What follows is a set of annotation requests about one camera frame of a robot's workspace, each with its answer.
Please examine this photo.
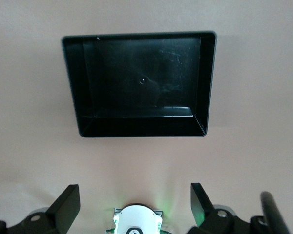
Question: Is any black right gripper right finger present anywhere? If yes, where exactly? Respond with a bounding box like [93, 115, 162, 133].
[187, 182, 253, 234]

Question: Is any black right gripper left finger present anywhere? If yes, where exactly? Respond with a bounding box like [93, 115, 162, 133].
[7, 184, 81, 234]

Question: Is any black plastic box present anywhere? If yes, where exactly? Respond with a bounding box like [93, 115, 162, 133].
[62, 30, 218, 138]

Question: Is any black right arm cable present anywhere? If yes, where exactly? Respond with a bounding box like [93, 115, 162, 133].
[260, 191, 292, 234]

